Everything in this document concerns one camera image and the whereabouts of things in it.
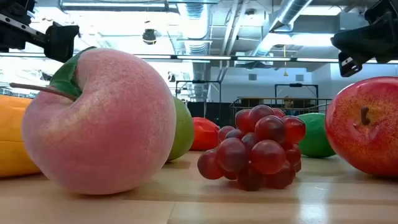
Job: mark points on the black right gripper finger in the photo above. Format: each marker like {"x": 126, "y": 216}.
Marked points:
{"x": 370, "y": 40}
{"x": 348, "y": 65}

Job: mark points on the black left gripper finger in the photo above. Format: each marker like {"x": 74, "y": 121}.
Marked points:
{"x": 62, "y": 42}

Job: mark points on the red plastic apple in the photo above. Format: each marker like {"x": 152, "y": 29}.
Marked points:
{"x": 373, "y": 130}

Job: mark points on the dark green plastic lime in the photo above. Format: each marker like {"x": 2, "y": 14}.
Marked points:
{"x": 317, "y": 137}

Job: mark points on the dark red plastic grape bunch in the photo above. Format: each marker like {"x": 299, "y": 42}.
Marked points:
{"x": 267, "y": 155}

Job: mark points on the olive green plastic pear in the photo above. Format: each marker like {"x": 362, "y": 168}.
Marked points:
{"x": 183, "y": 130}

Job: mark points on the red plastic mango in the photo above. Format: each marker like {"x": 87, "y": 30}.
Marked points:
{"x": 203, "y": 133}

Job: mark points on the person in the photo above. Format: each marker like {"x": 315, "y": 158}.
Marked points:
{"x": 288, "y": 102}

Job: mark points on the pink plastic peach with leaf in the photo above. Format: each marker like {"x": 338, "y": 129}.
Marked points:
{"x": 102, "y": 124}

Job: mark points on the yellow plastic mango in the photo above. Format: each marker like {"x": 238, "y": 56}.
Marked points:
{"x": 12, "y": 140}

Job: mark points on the black partition panel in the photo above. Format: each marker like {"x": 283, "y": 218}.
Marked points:
{"x": 211, "y": 113}

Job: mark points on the black metal rig frame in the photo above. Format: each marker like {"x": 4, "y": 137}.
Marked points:
{"x": 295, "y": 85}

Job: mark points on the silver ventilation duct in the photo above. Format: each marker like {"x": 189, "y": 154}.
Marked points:
{"x": 289, "y": 12}

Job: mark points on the black ceiling dome camera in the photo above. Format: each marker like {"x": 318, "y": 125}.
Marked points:
{"x": 149, "y": 36}

